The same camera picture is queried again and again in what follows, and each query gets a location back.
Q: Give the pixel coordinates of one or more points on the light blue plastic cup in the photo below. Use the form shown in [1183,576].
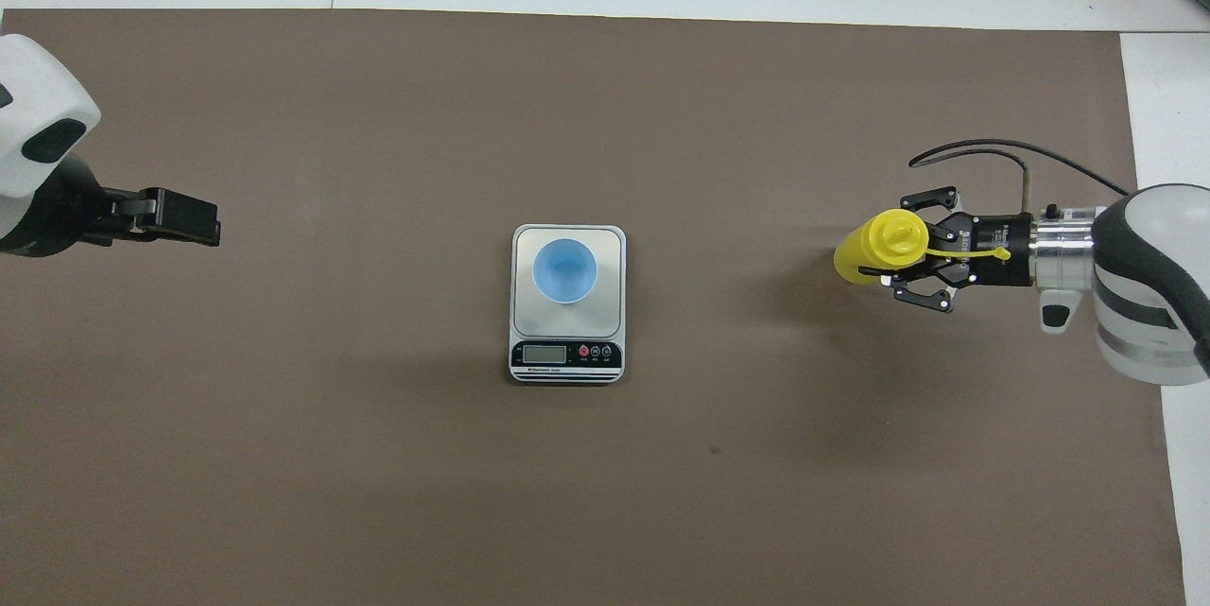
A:
[565,273]

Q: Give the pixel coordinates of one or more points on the brown paper table mat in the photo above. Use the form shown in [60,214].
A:
[331,455]

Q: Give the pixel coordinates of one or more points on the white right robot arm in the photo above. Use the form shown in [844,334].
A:
[1153,303]

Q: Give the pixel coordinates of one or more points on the silver digital kitchen scale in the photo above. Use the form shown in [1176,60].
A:
[567,355]

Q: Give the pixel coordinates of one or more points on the yellow squeeze bottle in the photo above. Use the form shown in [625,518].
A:
[879,247]

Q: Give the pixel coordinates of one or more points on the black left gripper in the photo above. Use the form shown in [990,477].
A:
[66,218]

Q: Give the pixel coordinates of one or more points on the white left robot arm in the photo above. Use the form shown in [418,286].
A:
[38,86]

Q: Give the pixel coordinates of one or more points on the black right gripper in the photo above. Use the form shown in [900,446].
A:
[997,251]

